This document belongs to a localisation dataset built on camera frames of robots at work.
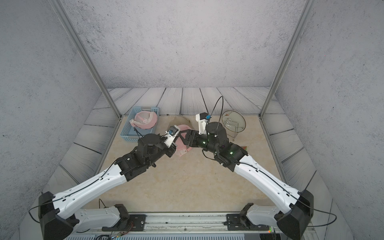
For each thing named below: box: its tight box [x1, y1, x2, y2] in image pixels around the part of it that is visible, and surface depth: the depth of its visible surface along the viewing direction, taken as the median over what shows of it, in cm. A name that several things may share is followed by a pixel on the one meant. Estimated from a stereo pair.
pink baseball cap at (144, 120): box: [129, 111, 158, 130], surface depth 113 cm
